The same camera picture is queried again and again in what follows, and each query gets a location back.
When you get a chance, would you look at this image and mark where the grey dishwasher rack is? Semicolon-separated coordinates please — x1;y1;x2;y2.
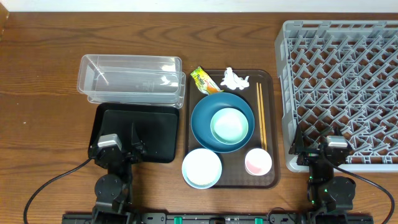
275;21;397;172

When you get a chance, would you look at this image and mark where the light blue bowl with rice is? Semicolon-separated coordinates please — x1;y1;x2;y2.
182;148;222;190

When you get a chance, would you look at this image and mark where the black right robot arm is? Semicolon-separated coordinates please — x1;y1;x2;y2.
289;128;356;223

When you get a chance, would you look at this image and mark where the dark blue plate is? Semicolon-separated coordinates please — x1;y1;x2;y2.
191;93;255;153

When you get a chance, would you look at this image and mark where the crumpled white tissue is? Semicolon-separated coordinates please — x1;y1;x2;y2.
220;67;249;90

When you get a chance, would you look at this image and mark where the black plastic bin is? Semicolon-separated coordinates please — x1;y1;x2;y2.
89;103;179;163

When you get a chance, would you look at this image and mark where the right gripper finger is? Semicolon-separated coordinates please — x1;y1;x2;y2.
289;126;303;155
333;127;353;149

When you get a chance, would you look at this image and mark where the yellow green snack wrapper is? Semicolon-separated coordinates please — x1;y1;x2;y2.
190;66;223;95

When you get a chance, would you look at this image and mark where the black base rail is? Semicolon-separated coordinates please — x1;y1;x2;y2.
61;212;374;224

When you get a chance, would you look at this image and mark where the wooden chopstick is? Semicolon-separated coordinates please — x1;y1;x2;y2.
256;83;265;150
259;83;267;151

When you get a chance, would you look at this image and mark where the pink plastic cup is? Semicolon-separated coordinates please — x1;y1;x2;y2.
244;148;272;176

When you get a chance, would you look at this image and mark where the brown plastic serving tray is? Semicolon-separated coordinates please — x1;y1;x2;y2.
184;70;280;189

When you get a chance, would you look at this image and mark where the clear plastic bin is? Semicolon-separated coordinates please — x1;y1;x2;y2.
76;54;186;109

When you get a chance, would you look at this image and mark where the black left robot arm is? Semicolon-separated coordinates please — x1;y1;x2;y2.
88;124;146;224

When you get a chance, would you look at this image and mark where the mint green bowl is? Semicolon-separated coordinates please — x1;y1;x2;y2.
210;108;249;145

